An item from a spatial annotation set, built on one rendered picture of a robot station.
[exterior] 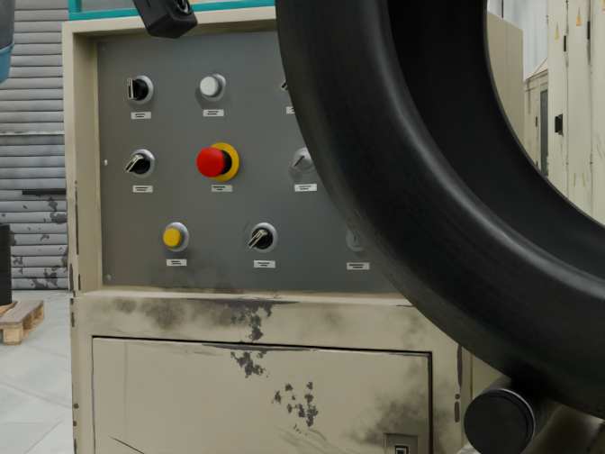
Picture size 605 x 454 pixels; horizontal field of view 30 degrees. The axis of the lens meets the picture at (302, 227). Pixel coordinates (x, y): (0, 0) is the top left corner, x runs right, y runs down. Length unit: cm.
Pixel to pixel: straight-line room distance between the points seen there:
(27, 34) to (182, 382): 910
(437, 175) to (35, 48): 983
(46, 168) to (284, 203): 897
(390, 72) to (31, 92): 979
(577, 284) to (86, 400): 102
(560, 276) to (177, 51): 95
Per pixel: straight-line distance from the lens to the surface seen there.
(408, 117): 69
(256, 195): 148
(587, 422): 92
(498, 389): 74
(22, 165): 1046
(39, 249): 1044
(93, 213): 160
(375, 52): 70
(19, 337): 724
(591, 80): 497
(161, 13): 90
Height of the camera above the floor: 107
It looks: 3 degrees down
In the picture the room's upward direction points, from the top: 1 degrees counter-clockwise
